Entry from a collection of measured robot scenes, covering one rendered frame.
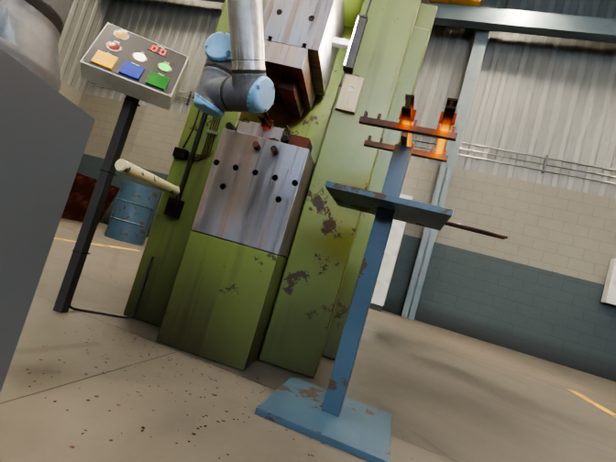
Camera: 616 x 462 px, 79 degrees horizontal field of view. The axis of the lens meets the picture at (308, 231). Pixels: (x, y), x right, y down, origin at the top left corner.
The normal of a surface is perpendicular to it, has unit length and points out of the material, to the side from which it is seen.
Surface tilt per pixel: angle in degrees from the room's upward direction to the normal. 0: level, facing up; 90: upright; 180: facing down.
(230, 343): 90
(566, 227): 90
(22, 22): 70
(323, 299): 90
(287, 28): 90
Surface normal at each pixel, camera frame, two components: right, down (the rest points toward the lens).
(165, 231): -0.11, -0.11
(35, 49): 0.98, -0.08
